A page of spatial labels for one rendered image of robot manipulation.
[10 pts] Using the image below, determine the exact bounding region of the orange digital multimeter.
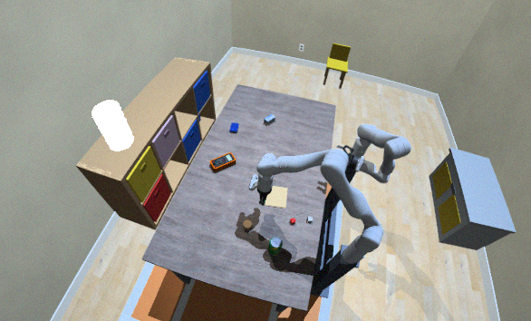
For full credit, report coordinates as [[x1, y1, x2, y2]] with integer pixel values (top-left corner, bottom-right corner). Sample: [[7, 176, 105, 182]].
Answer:
[[210, 152, 236, 172]]

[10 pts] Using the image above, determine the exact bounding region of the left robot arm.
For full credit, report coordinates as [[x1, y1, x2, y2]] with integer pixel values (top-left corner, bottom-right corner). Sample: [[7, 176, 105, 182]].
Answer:
[[249, 149, 383, 264]]

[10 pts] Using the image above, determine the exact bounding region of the beige flat mat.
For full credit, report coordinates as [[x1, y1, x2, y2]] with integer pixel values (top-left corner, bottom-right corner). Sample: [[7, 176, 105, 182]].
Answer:
[[265, 186, 288, 208]]

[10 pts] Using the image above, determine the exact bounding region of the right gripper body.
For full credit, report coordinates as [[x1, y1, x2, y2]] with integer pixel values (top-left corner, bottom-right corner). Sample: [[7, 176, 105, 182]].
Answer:
[[347, 153, 359, 169]]

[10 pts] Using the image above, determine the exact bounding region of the green soda can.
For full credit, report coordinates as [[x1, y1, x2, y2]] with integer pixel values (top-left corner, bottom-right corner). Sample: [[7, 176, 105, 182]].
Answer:
[[268, 237, 283, 256]]

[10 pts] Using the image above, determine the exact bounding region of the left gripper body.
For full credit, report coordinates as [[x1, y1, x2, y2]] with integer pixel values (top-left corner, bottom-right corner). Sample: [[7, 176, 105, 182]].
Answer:
[[257, 188, 272, 199]]

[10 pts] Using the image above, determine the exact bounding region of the tan short cylinder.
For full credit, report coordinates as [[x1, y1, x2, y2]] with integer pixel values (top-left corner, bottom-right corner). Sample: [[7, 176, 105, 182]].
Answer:
[[243, 219, 252, 230]]

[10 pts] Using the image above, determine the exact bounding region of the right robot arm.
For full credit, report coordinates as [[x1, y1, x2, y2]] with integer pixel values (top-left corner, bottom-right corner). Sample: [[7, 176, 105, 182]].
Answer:
[[352, 124, 411, 183]]

